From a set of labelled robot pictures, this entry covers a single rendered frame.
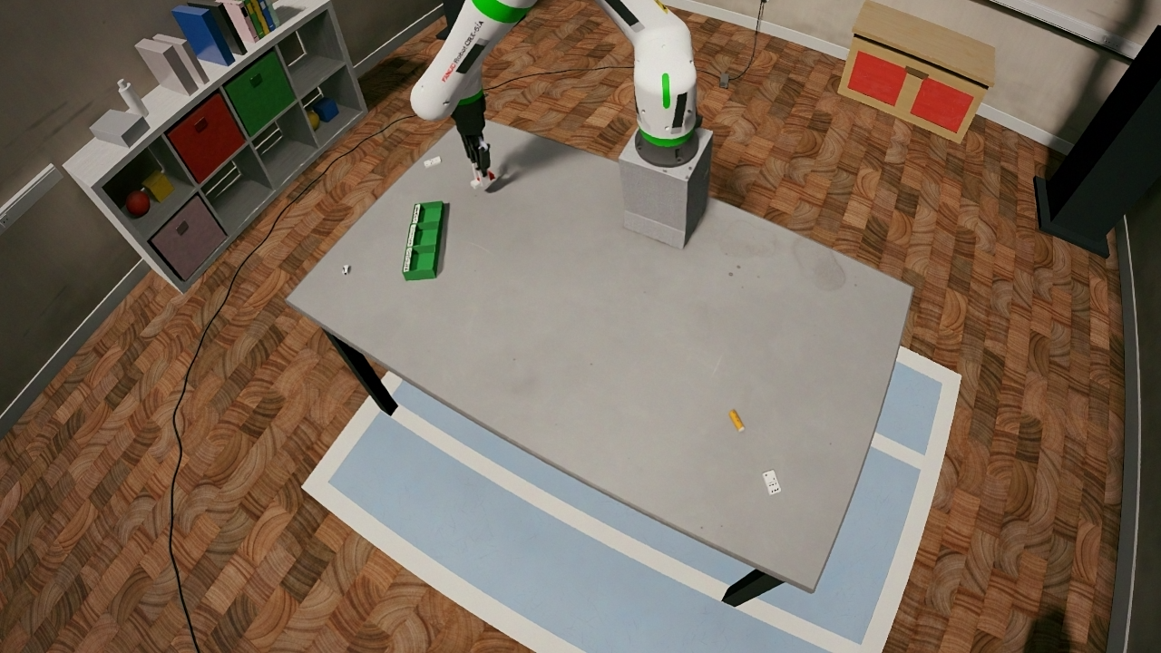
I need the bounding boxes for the green bin rack with labels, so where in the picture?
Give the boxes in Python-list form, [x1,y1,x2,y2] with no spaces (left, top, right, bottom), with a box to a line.
[402,200,445,281]

